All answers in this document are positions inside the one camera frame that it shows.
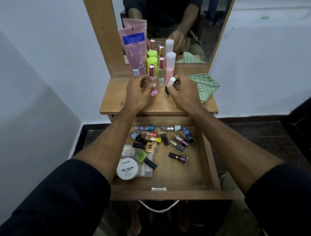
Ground pink cosmetic lotion tube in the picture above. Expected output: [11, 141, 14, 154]
[118, 24, 148, 77]

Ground person's olive green trousers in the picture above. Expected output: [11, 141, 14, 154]
[213, 171, 267, 236]

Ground blue polish bottle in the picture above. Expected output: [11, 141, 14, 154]
[182, 127, 195, 147]

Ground wooden dressing table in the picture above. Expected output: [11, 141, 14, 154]
[83, 0, 236, 122]

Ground yellow square polish bottle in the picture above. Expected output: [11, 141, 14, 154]
[132, 142, 158, 154]

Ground person's black left sleeve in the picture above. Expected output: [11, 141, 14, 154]
[0, 159, 112, 236]

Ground clear plastic compartment box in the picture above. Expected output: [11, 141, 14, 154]
[120, 145, 155, 178]

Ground person's black right sleeve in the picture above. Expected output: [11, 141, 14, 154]
[244, 162, 311, 236]

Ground white nail polish remover jar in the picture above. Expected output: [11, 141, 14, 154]
[116, 157, 139, 181]

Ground pile of nail polish bottles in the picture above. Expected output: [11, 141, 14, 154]
[129, 124, 183, 147]

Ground wooden drawer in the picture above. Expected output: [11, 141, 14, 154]
[99, 115, 241, 201]

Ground dressing table mirror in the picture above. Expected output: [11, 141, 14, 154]
[111, 0, 233, 64]

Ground gold polish bottle patterned cap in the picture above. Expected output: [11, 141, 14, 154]
[169, 137, 186, 153]

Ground slim clear perfume bottle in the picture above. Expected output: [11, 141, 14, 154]
[158, 57, 167, 86]

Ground person's left hand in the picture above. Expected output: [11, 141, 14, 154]
[124, 74, 157, 113]

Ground person's left forearm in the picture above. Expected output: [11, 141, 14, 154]
[72, 107, 144, 185]

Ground person's black sleeve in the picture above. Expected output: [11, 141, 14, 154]
[244, 162, 311, 236]
[0, 159, 112, 236]

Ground green striped cloth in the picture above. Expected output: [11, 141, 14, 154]
[186, 74, 220, 102]

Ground white-capped dark polish bottle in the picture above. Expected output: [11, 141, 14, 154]
[164, 77, 176, 96]

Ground maroon polish bottle black cap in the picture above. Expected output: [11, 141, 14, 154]
[168, 152, 190, 165]

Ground pink perfume bottle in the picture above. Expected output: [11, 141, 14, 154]
[146, 65, 159, 97]

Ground person's left foot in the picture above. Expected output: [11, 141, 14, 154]
[127, 202, 142, 236]

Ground person's right hand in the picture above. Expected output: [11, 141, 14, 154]
[167, 73, 202, 115]

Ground green square polish bottle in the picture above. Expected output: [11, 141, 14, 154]
[134, 149, 158, 170]

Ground person's right forearm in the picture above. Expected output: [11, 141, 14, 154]
[187, 107, 285, 194]

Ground lime green bottle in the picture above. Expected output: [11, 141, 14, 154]
[146, 56, 159, 76]

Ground pink spray bottle white cap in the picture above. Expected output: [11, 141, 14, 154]
[165, 52, 177, 86]

